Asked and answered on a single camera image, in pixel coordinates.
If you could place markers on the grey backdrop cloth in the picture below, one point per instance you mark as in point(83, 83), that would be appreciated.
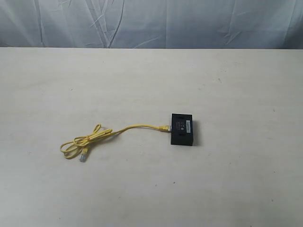
point(167, 24)

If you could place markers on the small black box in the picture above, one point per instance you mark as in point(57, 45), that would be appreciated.
point(181, 130)

